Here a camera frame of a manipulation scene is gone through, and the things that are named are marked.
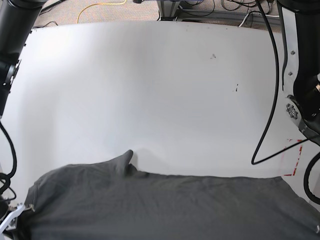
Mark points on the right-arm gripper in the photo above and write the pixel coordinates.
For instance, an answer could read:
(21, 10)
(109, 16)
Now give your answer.
(10, 219)

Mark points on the dark grey T-shirt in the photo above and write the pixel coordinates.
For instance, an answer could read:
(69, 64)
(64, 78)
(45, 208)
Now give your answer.
(112, 200)

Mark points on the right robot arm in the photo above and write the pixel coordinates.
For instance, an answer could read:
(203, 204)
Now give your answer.
(17, 18)

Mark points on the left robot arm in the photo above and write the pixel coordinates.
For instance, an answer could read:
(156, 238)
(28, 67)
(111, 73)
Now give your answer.
(300, 27)

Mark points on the red tape rectangle marking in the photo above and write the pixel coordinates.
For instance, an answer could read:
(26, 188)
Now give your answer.
(290, 159)

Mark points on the aluminium frame base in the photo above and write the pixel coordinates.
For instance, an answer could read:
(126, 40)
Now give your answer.
(172, 10)

